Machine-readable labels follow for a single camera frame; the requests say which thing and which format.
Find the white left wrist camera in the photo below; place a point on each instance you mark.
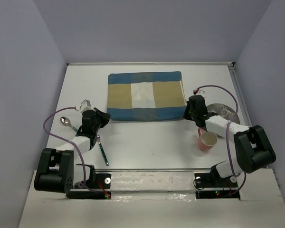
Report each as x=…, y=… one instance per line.
x=85, y=106

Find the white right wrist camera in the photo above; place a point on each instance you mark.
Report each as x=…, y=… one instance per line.
x=200, y=92

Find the fork with green handle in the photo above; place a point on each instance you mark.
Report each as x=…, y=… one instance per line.
x=102, y=150

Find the pink ceramic mug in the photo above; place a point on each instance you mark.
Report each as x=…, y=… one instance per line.
x=206, y=140

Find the grey plate with deer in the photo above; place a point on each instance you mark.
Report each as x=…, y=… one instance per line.
x=224, y=111

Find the white taped front rail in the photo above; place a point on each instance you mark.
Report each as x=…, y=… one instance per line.
x=152, y=182

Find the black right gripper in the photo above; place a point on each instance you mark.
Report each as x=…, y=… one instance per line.
x=185, y=115

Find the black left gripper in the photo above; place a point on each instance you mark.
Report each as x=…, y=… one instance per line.
x=104, y=117

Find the spoon with green handle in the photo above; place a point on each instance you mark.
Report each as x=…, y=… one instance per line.
x=66, y=122

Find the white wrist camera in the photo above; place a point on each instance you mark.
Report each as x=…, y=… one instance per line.
x=200, y=92
x=85, y=106

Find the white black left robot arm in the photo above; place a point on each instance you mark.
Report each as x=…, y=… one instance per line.
x=55, y=172

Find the blue beige checked cloth placemat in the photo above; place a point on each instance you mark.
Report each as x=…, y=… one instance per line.
x=146, y=96

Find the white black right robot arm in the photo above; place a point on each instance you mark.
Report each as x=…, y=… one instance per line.
x=252, y=146

